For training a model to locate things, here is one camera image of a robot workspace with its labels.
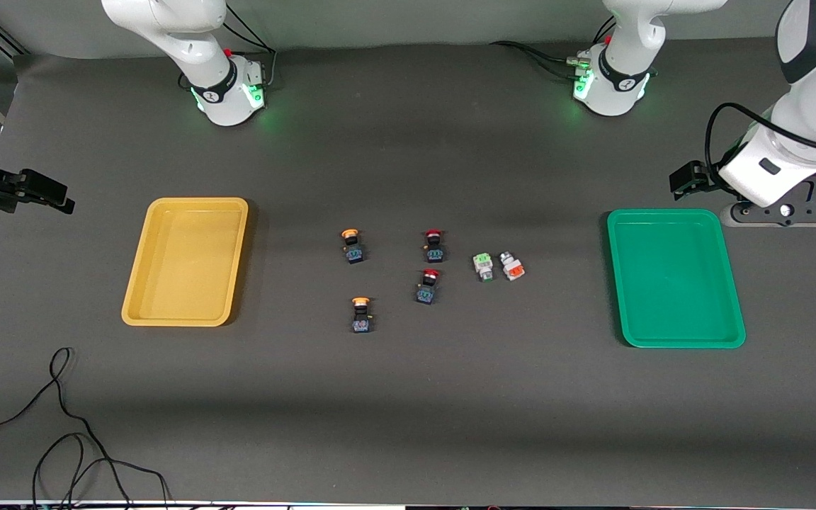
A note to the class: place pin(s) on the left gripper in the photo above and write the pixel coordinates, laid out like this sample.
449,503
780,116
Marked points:
696,177

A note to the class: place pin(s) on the white switch with orange block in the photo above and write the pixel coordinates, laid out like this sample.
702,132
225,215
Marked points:
513,269

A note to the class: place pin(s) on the white switch with green block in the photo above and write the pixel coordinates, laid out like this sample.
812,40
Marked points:
482,263

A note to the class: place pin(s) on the yellow push button switch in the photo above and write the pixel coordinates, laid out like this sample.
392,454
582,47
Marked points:
355,253
361,324

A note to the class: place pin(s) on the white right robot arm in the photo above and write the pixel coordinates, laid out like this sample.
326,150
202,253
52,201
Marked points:
210,78

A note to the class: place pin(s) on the green plastic tray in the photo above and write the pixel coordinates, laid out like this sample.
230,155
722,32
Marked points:
673,276

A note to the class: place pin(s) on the yellow plastic tray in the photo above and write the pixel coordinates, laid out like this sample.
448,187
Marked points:
185,262

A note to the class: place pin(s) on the dark grey table mat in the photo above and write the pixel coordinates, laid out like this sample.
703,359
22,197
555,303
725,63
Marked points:
408,411

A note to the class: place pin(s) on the red push button switch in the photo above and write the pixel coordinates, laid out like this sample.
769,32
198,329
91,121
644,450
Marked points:
426,292
435,253

